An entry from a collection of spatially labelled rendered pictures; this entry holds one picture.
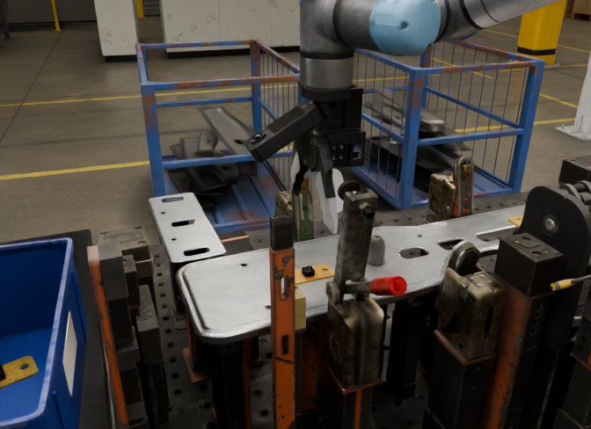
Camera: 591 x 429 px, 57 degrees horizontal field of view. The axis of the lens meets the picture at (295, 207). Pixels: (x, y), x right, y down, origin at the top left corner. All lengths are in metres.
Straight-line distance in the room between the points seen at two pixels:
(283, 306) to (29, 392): 0.31
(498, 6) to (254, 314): 0.52
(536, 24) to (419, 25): 7.70
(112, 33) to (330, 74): 7.86
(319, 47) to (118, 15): 7.82
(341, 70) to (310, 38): 0.06
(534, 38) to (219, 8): 4.48
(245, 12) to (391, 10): 8.12
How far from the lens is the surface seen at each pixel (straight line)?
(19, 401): 0.71
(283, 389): 0.79
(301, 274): 0.90
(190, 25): 8.63
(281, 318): 0.72
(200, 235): 1.04
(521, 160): 3.44
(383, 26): 0.66
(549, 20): 8.40
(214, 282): 0.89
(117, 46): 8.57
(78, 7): 12.55
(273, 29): 8.90
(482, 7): 0.74
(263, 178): 3.49
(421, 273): 0.93
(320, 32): 0.74
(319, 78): 0.75
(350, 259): 0.71
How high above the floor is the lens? 1.49
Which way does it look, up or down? 25 degrees down
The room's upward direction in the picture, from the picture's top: straight up
